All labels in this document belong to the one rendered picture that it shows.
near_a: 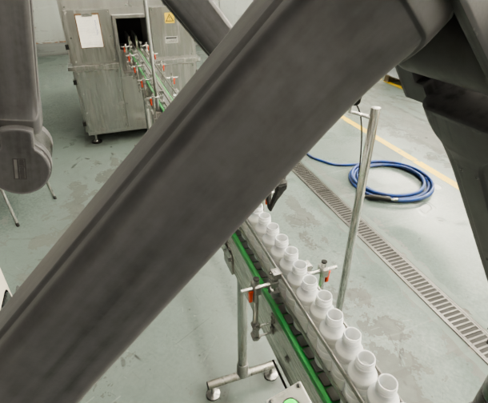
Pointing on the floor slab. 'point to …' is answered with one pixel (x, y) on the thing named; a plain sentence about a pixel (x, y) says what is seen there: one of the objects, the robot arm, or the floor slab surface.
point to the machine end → (114, 65)
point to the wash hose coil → (388, 193)
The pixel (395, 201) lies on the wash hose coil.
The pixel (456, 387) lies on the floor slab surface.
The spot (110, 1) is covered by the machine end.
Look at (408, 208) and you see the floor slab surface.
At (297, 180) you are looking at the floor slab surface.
